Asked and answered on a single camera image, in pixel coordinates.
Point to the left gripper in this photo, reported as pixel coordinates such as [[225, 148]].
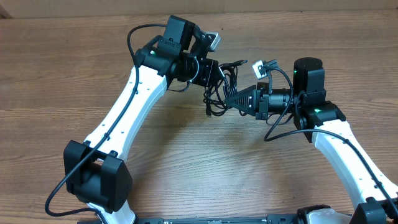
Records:
[[205, 78]]

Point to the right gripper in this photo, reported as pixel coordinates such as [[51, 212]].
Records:
[[252, 107]]

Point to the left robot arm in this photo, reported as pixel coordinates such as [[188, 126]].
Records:
[[95, 169]]

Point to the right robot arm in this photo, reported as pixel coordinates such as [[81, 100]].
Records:
[[373, 195]]

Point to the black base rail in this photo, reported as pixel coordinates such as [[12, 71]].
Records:
[[214, 220]]

